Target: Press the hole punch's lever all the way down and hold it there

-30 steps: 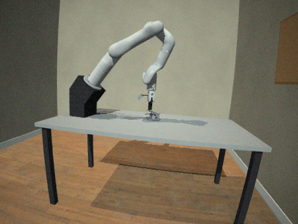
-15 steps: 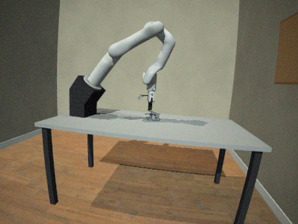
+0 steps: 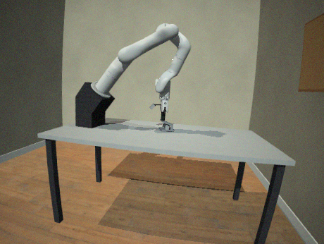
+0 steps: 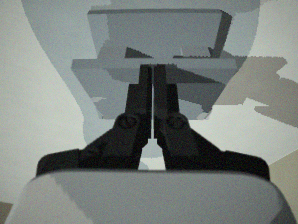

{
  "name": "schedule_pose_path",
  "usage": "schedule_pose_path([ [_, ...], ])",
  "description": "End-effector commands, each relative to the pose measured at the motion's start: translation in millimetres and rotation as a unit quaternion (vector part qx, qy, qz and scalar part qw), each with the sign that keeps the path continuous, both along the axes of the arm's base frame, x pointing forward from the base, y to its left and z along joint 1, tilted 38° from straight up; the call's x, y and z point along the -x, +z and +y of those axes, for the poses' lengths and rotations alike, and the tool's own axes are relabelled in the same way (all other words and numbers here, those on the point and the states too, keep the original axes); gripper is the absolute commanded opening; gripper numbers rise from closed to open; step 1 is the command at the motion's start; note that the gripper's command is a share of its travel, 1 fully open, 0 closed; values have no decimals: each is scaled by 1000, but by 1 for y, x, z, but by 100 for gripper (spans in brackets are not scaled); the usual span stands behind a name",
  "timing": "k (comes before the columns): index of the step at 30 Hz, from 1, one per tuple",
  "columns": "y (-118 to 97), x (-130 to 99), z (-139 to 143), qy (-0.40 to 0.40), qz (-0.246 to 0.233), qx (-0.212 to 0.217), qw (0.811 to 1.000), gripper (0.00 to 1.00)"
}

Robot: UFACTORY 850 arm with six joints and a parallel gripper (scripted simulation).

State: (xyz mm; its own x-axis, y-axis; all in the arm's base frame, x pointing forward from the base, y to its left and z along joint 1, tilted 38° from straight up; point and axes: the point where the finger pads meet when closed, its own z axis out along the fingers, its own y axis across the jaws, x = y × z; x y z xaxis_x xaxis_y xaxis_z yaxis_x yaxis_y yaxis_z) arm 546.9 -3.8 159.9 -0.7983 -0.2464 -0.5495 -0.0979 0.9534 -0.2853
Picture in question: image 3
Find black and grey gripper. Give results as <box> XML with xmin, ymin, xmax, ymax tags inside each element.
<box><xmin>160</xmin><ymin>99</ymin><xmax>169</xmax><ymax>121</ymax></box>

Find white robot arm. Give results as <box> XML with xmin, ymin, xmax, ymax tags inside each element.
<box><xmin>91</xmin><ymin>24</ymin><xmax>191</xmax><ymax>100</ymax></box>

